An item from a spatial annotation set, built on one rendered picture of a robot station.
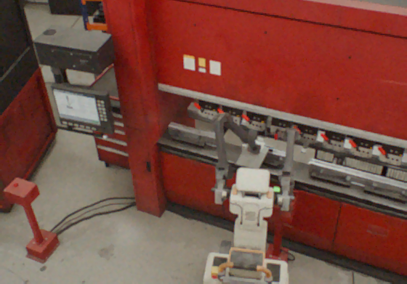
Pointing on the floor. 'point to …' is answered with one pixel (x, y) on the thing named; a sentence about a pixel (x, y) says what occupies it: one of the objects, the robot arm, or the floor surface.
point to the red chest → (121, 155)
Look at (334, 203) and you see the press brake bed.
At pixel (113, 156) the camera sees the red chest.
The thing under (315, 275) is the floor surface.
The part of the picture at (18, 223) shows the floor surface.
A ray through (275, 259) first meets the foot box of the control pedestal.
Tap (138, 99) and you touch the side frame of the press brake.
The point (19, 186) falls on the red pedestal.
